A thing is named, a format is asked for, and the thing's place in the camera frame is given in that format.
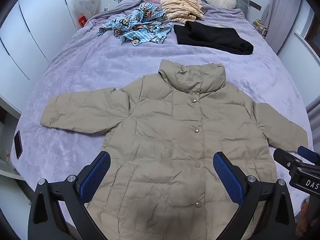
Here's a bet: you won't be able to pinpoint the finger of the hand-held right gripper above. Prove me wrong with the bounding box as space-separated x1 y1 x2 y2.
273 148 303 174
297 146 320 164

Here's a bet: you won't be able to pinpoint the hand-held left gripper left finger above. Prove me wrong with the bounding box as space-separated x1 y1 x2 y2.
28 151 112 240

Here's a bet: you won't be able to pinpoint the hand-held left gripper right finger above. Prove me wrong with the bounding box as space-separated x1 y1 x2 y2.
212 151 297 240

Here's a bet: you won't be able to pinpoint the beige puffer jacket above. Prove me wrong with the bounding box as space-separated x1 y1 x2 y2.
40 59 308 240

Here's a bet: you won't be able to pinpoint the person's right hand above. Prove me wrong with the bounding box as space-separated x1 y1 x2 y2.
299 197 320 234

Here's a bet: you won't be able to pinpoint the dark smartphone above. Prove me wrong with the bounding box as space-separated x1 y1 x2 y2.
14 131 23 159

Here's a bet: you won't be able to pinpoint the white shelf unit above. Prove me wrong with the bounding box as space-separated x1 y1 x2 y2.
0 102 28 180

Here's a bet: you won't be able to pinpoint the purple fleece blanket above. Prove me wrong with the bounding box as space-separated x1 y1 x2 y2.
14 0 314 240

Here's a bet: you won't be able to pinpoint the boxes on nightstand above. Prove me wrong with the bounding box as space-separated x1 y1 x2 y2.
253 19 267 36

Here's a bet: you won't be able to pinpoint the black garment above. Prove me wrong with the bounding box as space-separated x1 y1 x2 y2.
173 21 254 55

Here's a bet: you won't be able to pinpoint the lilac curtain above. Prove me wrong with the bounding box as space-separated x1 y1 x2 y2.
265 0 304 53

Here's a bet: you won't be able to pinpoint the white wardrobe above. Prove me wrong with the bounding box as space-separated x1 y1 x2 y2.
0 0 75 115

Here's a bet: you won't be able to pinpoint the blue monkey print cloth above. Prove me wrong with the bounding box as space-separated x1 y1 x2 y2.
97 2 173 47

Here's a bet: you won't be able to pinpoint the white standing fan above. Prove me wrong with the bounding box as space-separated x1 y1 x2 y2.
72 0 100 28

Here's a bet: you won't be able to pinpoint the beige striped garment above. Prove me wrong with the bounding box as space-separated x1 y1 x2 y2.
160 0 207 22

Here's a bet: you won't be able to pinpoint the window frame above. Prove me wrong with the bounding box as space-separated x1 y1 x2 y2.
306 25 320 53

